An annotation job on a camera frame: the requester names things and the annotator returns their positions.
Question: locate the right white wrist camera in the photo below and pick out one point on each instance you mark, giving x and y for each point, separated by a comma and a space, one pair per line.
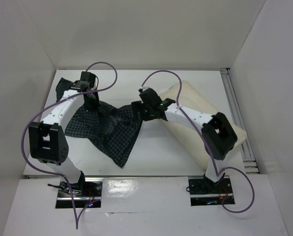
142, 89

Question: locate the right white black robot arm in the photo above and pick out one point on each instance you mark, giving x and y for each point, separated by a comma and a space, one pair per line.
215, 130

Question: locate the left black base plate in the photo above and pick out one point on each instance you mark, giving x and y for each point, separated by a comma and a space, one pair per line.
89, 196

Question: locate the dark blue checkered pillowcase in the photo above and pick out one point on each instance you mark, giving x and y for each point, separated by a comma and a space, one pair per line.
112, 130

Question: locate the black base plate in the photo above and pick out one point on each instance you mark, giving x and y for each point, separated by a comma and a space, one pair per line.
204, 192
89, 196

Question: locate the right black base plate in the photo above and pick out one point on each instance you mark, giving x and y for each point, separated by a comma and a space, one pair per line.
204, 192

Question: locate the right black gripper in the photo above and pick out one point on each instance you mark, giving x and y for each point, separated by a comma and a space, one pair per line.
137, 108

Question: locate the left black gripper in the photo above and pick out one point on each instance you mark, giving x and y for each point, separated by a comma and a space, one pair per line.
94, 106

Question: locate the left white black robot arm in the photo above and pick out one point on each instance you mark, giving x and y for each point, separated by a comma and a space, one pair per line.
47, 139

